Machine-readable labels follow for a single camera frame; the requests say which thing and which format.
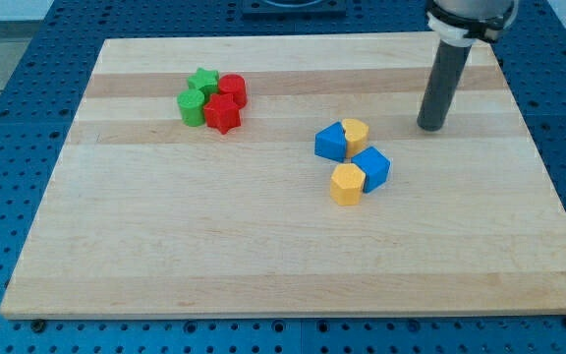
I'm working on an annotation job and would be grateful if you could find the blue triangle block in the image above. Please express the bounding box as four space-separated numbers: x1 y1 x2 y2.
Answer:
314 122 347 162

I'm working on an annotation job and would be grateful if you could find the blue cube block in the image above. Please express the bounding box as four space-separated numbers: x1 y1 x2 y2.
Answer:
351 147 391 194

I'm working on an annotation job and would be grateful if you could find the yellow pentagon block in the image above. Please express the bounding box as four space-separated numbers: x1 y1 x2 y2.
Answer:
330 163 366 206

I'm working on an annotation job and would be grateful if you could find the yellow heart block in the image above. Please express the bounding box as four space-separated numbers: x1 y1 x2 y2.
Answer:
341 118 369 158

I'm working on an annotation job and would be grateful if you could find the red star block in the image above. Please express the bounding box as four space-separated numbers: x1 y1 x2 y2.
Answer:
203 93 241 135

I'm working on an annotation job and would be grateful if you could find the red cylinder block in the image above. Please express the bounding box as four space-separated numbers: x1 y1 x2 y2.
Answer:
218 74 248 108

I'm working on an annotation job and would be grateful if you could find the green cylinder block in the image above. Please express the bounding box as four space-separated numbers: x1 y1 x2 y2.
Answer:
176 88 205 127

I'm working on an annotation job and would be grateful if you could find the green star block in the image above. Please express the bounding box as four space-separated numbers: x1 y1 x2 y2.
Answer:
187 68 219 102

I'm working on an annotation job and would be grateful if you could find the wooden board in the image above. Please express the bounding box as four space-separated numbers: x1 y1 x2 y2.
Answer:
0 32 566 320

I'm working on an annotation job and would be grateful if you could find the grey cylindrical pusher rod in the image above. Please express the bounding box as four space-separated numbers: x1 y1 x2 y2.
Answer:
417 41 471 132

